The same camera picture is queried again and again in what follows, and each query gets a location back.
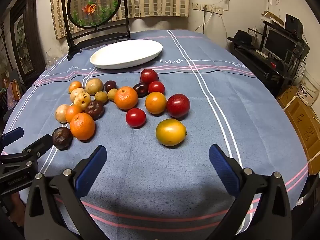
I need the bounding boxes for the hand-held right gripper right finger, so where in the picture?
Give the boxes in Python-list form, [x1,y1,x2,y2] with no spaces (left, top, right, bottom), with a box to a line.
[207,144,293,240]

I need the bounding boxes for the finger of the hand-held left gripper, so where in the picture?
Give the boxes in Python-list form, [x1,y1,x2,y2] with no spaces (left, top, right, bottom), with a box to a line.
[0,127,25,151]
[0,134,53,167]

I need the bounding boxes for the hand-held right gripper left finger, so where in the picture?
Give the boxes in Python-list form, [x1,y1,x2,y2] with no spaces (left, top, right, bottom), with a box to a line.
[24,145,110,240]

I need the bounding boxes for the dark wrinkled passion fruit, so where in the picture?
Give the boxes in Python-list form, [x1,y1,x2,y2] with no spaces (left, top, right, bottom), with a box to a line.
[52,127,74,151]

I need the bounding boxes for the tan round fruit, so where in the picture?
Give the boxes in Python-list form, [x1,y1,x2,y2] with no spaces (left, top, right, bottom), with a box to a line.
[55,104,70,124]

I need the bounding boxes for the mandarin orange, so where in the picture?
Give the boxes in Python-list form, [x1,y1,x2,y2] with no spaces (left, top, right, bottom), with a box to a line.
[114,86,139,110]
[70,113,96,141]

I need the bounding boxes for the dark brown mangosteen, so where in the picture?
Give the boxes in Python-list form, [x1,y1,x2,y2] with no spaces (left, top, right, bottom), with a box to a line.
[84,100,105,120]

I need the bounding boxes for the pale spotted pepino melon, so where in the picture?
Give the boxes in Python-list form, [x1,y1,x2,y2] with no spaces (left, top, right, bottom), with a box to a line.
[74,92,92,110]

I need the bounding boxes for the large yellow-orange tomato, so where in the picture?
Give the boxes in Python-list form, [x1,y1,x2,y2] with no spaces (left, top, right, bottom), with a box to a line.
[155,119,187,147]

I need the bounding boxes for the red cherry tomato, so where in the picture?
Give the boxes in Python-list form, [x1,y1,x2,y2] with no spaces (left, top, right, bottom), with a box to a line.
[148,81,165,95]
[125,108,147,128]

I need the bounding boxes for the yellow-brown longan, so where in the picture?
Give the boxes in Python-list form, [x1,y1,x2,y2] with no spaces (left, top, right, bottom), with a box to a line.
[107,88,119,102]
[94,91,109,104]

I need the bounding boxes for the yellow passion fruit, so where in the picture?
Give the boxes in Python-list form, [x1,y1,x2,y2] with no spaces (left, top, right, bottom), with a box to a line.
[85,78,104,96]

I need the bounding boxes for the white oval plate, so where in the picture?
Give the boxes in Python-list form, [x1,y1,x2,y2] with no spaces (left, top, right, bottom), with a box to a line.
[90,39,163,70]

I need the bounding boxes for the blue plaid tablecloth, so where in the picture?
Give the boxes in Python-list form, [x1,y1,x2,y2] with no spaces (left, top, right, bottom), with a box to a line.
[0,29,309,240]

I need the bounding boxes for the clear plastic bags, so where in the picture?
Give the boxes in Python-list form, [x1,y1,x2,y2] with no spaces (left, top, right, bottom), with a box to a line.
[45,52,62,69]

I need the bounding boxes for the large cardboard box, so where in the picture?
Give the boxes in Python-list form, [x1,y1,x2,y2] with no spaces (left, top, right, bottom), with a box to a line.
[285,100,320,175]

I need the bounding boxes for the small cardboard box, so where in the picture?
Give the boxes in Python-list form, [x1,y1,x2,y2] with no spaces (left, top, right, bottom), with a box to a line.
[276,85,300,110]

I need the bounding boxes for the black computer desk rack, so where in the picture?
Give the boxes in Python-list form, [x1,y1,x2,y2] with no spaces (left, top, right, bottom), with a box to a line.
[229,20,310,97]

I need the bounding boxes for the white plastic bucket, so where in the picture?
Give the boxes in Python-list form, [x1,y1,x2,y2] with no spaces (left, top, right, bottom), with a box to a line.
[296,70,320,107]

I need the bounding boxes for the black hat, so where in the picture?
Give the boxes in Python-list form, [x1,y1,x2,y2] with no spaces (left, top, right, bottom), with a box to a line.
[227,30,255,49]

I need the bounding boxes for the computer monitor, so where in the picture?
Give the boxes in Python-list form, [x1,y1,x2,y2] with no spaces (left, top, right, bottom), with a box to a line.
[262,27,298,58]

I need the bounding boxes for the flat tan box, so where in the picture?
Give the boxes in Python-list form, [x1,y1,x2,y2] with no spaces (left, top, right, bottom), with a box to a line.
[261,10,285,27]

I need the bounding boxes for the black speaker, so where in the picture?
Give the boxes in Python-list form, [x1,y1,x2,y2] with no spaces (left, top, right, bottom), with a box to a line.
[285,14,304,33]

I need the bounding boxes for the dark framed wall painting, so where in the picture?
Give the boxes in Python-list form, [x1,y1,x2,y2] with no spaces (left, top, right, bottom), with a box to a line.
[9,0,47,82]

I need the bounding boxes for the white power cable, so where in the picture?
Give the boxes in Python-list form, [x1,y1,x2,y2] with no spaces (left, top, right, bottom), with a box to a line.
[194,10,215,32]

